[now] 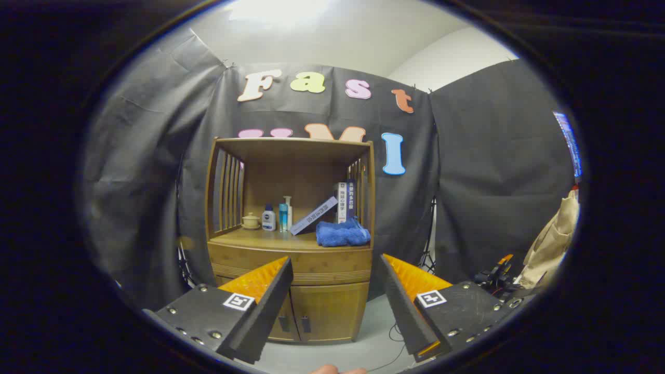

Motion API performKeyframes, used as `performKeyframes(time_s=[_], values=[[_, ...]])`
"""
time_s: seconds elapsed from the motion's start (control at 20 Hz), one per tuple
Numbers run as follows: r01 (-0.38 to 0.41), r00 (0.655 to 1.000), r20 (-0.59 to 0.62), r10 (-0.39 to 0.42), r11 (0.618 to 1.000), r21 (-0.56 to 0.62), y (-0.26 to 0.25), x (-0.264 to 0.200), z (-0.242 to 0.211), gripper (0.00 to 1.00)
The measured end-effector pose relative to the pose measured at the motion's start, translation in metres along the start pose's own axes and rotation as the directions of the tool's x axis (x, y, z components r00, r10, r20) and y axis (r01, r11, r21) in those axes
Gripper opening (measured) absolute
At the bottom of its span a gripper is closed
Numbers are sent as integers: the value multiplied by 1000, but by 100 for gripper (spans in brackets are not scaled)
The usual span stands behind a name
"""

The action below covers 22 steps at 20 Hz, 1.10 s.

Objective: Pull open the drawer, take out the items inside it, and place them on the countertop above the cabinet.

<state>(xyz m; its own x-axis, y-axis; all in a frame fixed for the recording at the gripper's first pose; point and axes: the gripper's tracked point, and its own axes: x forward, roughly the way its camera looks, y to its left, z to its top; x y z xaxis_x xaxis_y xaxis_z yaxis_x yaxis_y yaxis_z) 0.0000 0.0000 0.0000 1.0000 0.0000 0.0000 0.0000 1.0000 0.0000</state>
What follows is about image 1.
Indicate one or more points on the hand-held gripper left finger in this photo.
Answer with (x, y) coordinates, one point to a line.
(265, 317)

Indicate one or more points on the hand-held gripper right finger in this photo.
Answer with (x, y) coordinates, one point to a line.
(402, 306)

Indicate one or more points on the wooden countertop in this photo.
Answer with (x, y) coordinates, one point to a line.
(260, 240)

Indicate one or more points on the wooden cabinet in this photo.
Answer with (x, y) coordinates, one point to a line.
(291, 171)

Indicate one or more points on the black light stand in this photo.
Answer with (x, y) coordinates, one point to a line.
(429, 244)
(183, 259)

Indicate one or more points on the beige lidded teacup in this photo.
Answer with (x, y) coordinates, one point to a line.
(251, 222)

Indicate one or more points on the blue folded towel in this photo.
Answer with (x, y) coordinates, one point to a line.
(340, 234)

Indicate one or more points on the white bottle with blue cap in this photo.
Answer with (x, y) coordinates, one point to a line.
(268, 221)

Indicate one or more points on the black and orange tool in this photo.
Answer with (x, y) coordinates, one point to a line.
(496, 278)

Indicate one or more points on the clear blue bottle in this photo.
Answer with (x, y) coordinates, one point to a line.
(282, 215)

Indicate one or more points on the white pump bottle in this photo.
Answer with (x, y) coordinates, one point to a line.
(289, 213)

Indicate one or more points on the lilac leaning book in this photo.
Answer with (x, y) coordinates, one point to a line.
(314, 215)

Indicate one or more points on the dark blue upright book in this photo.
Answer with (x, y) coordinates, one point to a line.
(351, 200)

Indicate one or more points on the white upright book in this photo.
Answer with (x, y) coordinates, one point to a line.
(342, 200)

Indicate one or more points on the black backdrop cloth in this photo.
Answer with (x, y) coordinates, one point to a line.
(467, 182)

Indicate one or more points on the beige cloth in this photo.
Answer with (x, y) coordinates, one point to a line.
(550, 244)

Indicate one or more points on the blue screen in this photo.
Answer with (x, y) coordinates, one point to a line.
(569, 143)

